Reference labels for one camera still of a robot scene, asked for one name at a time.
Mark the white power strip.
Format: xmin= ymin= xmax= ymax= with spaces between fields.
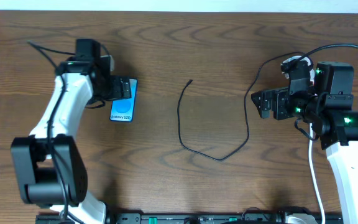
xmin=280 ymin=55 xmax=316 ymax=85

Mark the black USB charging cable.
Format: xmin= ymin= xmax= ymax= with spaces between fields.
xmin=177 ymin=51 xmax=304 ymax=162

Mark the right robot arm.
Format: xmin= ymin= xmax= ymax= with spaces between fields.
xmin=251 ymin=61 xmax=358 ymax=223

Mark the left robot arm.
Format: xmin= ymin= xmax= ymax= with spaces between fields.
xmin=11 ymin=39 xmax=136 ymax=223

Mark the blue Galaxy smartphone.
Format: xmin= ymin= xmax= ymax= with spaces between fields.
xmin=110 ymin=78 xmax=138 ymax=123

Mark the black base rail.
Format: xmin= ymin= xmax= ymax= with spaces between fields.
xmin=35 ymin=212 xmax=344 ymax=224

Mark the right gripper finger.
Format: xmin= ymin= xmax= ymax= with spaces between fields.
xmin=253 ymin=99 xmax=271 ymax=119
xmin=251 ymin=90 xmax=272 ymax=103

